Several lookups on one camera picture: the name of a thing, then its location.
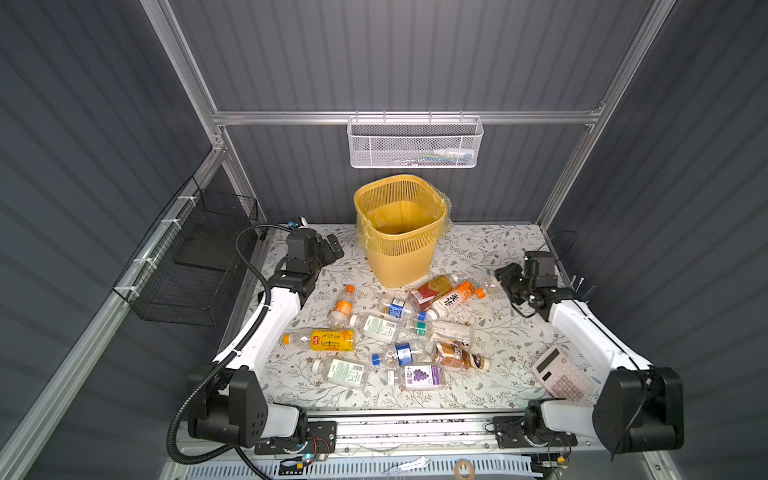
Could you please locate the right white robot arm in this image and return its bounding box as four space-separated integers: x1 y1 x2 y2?
492 251 685 455

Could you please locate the blue label bottle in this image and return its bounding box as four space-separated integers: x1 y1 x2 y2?
371 341 431 369
379 296 421 321

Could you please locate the brown coffee label bottle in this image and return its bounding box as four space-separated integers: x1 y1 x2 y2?
433 342 490 372

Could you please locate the floral table mat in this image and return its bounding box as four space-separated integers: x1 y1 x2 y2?
215 223 619 412

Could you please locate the black corrugated cable hose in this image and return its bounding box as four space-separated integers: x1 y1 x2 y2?
166 224 295 466

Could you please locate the yellow plastic waste bin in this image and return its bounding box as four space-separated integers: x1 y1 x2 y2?
354 174 452 289

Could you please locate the tape roll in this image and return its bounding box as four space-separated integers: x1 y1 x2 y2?
454 459 476 480

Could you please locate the blue label bottle upper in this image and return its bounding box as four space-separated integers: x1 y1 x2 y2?
379 296 421 321

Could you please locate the red yellow tea bottle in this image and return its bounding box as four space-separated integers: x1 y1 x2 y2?
408 273 459 311

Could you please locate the yellow label juice bottle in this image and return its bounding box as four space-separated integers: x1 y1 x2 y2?
282 328 356 352

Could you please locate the orange white label bottle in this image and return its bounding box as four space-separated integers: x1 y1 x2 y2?
420 281 486 321

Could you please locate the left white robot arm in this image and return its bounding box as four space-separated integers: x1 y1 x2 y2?
168 225 344 448

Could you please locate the purple grape label bottle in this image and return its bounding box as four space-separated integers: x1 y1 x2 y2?
386 363 446 391

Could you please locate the white tube in basket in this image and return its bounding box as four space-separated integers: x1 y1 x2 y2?
433 147 476 163

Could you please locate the yellow bin liner bag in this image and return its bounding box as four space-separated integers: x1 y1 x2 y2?
354 174 451 256

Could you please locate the pink calculator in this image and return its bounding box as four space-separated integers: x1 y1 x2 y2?
532 346 597 402

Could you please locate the orange label clear bottle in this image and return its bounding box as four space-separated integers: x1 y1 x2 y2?
329 285 356 326

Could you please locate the green label bottle lower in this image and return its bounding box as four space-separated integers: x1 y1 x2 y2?
312 357 368 389

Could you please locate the blue label bottle lower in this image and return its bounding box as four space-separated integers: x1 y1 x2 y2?
371 341 431 369

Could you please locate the white wire wall basket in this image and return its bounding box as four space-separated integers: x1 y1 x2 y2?
346 113 484 169

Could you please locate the green label bottle upper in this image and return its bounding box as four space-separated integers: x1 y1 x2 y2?
349 313 399 344

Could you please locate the black wire side basket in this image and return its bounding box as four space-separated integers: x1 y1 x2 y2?
113 178 259 327

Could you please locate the green label bottle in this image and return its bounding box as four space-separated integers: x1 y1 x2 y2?
349 313 399 344
312 357 368 389

